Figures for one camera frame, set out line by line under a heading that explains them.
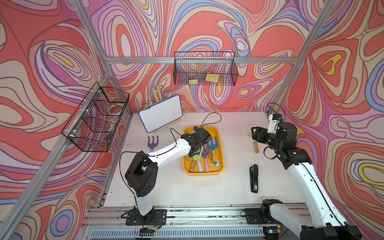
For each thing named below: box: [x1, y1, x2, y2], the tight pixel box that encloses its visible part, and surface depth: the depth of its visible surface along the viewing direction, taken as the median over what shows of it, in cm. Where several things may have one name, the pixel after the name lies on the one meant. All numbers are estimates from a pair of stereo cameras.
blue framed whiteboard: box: [138, 95, 183, 133], surface depth 95 cm
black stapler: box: [249, 164, 259, 193], surface depth 85 cm
